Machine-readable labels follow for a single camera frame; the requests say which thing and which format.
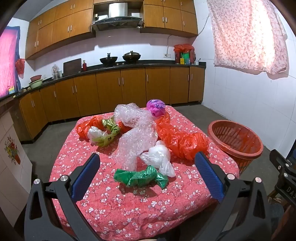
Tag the black wok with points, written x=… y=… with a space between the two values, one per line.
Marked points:
x=108 y=60

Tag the wooden upper wall cabinets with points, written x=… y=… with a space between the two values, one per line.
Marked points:
x=60 y=25

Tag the large orange plastic bag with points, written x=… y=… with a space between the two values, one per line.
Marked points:
x=182 y=143

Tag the green box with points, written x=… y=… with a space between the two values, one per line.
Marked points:
x=185 y=56

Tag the black kitchen countertop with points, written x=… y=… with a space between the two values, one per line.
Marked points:
x=138 y=64

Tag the wooden lower kitchen cabinets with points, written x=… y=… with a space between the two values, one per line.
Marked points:
x=131 y=88

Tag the red bottle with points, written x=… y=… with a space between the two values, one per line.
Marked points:
x=84 y=67

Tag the hanging red plastic bag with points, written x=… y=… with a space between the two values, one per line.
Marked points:
x=20 y=66

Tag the small orange plastic bag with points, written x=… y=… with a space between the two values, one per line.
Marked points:
x=85 y=127

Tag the white plastic bag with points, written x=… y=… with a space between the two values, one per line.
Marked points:
x=94 y=134
x=157 y=155

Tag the table with red floral cloth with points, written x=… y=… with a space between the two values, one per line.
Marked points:
x=138 y=208

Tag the colourful small box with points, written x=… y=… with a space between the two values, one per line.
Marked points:
x=11 y=90

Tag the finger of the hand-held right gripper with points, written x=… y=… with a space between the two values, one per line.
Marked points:
x=281 y=163

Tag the flower print tile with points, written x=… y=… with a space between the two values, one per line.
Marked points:
x=12 y=149

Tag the pink floral curtain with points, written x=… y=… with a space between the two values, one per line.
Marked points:
x=245 y=34

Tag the steel range hood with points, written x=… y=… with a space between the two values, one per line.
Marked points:
x=115 y=22

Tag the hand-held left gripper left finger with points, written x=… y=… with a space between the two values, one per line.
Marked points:
x=86 y=176

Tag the glass jar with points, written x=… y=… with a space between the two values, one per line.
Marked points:
x=56 y=73

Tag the purple plastic bag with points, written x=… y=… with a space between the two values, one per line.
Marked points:
x=156 y=107

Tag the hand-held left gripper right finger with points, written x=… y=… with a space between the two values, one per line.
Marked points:
x=208 y=176

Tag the pink cloth with blue border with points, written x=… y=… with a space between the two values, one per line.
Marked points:
x=7 y=64

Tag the red jars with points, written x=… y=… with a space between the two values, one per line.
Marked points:
x=177 y=58

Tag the red basin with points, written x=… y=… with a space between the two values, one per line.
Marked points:
x=35 y=78

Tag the dark cutting board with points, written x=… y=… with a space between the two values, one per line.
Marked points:
x=72 y=67

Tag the red plastic basket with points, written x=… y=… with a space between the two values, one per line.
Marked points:
x=233 y=139

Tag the red thermos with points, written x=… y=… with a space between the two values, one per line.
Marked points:
x=192 y=56

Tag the clear bubble wrap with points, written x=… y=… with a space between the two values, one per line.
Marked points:
x=136 y=139

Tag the red bag on countertop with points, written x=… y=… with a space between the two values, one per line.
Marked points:
x=183 y=48

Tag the green yellow printed plastic bag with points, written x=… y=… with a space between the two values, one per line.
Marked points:
x=108 y=137

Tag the white mug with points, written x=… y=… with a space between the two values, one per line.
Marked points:
x=196 y=62

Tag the green basin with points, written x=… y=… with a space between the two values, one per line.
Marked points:
x=35 y=85

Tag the black pot with lid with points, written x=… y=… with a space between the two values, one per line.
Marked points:
x=131 y=56

